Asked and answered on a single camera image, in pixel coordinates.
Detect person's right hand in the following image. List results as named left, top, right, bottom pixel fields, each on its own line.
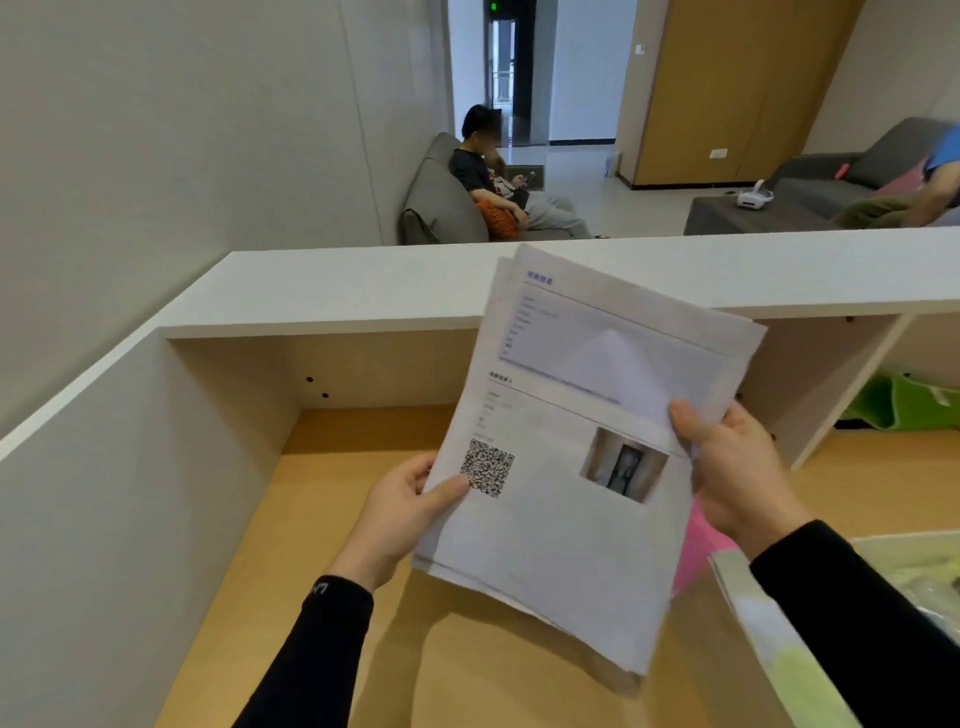
left=669, top=399, right=816, bottom=561

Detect person's left hand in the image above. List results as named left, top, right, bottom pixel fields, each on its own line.
left=327, top=450, right=471, bottom=594

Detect printed white paper sheets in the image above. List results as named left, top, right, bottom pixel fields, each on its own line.
left=412, top=243, right=768, bottom=677

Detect person's right forearm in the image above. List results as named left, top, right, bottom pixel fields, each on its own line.
left=750, top=519, right=960, bottom=728

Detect person's left forearm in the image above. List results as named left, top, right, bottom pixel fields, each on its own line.
left=232, top=575, right=375, bottom=728

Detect pink folder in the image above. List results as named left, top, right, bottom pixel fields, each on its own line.
left=672, top=498, right=741, bottom=598

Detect green bag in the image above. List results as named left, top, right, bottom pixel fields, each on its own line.
left=840, top=370, right=960, bottom=433

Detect dark coffee table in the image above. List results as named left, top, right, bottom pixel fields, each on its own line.
left=683, top=195, right=839, bottom=237

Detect pale storage box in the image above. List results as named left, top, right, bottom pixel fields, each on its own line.
left=708, top=531, right=960, bottom=728

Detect white reception desk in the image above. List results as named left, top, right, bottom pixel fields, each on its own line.
left=0, top=227, right=960, bottom=728

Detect grey sofa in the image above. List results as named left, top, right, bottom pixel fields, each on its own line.
left=765, top=116, right=960, bottom=228
left=397, top=132, right=580, bottom=246

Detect orange cushion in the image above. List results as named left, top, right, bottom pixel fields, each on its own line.
left=475, top=198, right=521, bottom=241

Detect pink cushion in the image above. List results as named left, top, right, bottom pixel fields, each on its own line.
left=872, top=156, right=933, bottom=199

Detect wooden wardrobe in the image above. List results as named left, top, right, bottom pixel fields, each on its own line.
left=632, top=0, right=865, bottom=189

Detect dark glass door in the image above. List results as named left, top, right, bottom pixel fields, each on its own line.
left=483, top=0, right=538, bottom=148

